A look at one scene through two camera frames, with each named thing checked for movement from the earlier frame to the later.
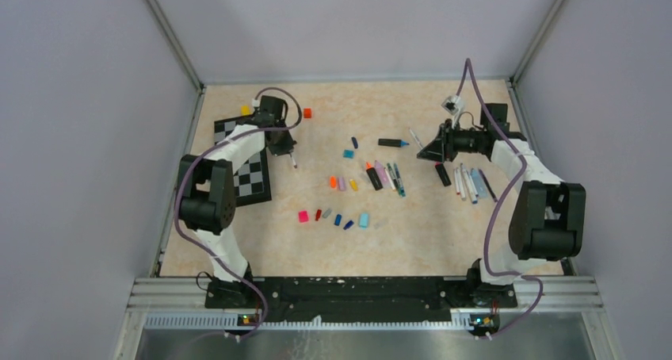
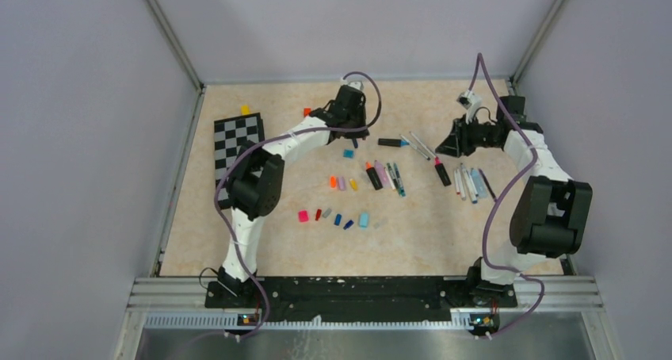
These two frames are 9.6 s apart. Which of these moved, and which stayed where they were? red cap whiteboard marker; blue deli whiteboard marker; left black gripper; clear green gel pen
Moved: left black gripper
Stayed: blue deli whiteboard marker; red cap whiteboard marker; clear green gel pen
